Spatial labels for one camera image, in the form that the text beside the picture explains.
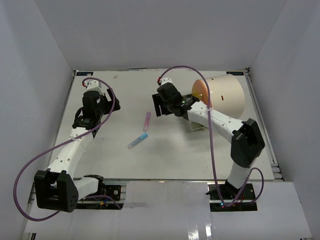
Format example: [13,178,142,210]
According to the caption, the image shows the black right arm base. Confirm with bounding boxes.
[206,183,258,212]

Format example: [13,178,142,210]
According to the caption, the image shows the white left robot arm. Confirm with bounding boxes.
[34,77,121,213]

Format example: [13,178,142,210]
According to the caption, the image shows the pink clear highlighter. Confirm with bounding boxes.
[142,111,151,132]

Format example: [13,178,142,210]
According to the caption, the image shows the aluminium rail right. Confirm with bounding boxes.
[245,73,285,181]

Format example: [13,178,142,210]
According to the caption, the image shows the cream round drawer organizer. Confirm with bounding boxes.
[191,74,245,119]

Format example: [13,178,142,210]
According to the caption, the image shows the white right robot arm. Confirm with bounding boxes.
[152,77,266,200]

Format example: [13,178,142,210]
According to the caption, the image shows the blue cap clear highlighter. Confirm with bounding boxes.
[127,132,148,149]

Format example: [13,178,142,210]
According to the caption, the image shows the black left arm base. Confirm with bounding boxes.
[83,184,122,201]

